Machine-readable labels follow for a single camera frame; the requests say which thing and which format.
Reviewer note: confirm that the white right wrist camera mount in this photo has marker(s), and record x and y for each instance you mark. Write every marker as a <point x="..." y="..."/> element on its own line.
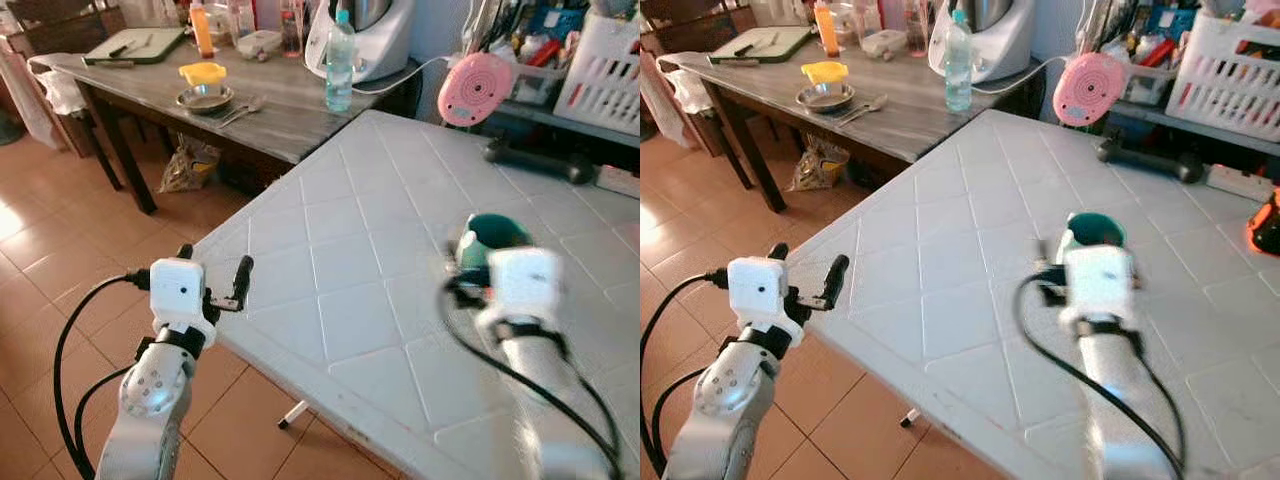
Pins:
<point x="525" y="285"/>
<point x="1100" y="285"/>

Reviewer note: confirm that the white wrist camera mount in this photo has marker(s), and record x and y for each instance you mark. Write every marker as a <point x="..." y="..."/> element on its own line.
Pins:
<point x="760" y="292"/>
<point x="525" y="285"/>
<point x="1100" y="285"/>
<point x="178" y="295"/>

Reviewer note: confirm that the steel spoon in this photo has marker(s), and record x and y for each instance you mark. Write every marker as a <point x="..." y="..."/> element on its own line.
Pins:
<point x="877" y="101"/>
<point x="255" y="102"/>

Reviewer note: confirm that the grey wood dining table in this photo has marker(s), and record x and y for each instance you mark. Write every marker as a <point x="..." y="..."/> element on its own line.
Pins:
<point x="280" y="110"/>
<point x="900" y="115"/>

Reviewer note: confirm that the printed plastic bag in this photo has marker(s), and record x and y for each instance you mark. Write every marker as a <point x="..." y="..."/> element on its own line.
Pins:
<point x="190" y="165"/>
<point x="818" y="165"/>

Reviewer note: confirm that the yellow plastic bowl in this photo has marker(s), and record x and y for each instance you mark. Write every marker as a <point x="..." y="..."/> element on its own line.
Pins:
<point x="203" y="73"/>
<point x="825" y="72"/>

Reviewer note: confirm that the white board with green rim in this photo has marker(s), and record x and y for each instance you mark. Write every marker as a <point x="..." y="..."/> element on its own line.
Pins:
<point x="793" y="42"/>
<point x="165" y="42"/>

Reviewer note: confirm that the steel fork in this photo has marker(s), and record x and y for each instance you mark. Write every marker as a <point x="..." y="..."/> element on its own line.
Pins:
<point x="140" y="44"/>
<point x="855" y="114"/>
<point x="232" y="116"/>
<point x="766" y="43"/>

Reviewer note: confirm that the stainless steel plate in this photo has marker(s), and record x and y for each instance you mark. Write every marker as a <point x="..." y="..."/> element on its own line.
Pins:
<point x="826" y="98"/>
<point x="205" y="100"/>

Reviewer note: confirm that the white laundry basket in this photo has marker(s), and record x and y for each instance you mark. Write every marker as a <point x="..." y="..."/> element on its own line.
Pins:
<point x="600" y="80"/>
<point x="1225" y="90"/>

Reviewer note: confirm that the clear bottle with teal cap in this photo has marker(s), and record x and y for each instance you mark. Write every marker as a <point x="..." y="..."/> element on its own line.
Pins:
<point x="959" y="70"/>
<point x="340" y="70"/>

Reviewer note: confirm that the black dumbbell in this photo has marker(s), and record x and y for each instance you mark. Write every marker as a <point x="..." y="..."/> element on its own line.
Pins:
<point x="1150" y="158"/>
<point x="540" y="160"/>

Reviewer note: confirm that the clear lidded food container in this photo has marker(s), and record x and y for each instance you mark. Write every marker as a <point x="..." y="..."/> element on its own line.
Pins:
<point x="884" y="42"/>
<point x="258" y="43"/>

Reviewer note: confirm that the orange sauce squeeze bottle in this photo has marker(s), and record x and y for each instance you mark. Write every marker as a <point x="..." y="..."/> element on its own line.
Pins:
<point x="202" y="35"/>
<point x="827" y="35"/>

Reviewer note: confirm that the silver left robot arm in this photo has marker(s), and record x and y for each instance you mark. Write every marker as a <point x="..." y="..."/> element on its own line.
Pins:
<point x="725" y="400"/>
<point x="150" y="400"/>

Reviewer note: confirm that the white kitchen cooking machine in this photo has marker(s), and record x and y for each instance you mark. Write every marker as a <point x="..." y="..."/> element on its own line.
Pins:
<point x="375" y="50"/>
<point x="1000" y="50"/>

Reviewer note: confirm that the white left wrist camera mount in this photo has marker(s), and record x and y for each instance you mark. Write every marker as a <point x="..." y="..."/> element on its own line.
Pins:
<point x="760" y="292"/>
<point x="178" y="295"/>

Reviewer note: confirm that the teal ceramic mug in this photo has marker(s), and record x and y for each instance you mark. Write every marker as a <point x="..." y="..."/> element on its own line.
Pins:
<point x="495" y="240"/>
<point x="1095" y="232"/>

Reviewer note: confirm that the white plastic folding table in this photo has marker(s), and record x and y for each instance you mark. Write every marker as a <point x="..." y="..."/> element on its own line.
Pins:
<point x="980" y="250"/>
<point x="380" y="250"/>

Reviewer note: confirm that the pink round device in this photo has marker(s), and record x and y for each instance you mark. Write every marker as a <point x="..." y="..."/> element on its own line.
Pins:
<point x="475" y="90"/>
<point x="1088" y="90"/>

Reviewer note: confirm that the white power strip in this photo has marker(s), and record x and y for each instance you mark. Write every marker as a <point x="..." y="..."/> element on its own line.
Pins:
<point x="1240" y="182"/>
<point x="620" y="180"/>

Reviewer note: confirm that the orange black object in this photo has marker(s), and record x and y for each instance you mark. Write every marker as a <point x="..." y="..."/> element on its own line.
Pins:
<point x="1265" y="225"/>

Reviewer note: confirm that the white plastic bag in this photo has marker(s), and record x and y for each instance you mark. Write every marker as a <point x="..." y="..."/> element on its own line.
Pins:
<point x="60" y="90"/>
<point x="690" y="90"/>

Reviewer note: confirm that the brown wooden stick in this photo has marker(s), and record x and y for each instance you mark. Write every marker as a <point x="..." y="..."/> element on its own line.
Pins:
<point x="737" y="62"/>
<point x="113" y="63"/>

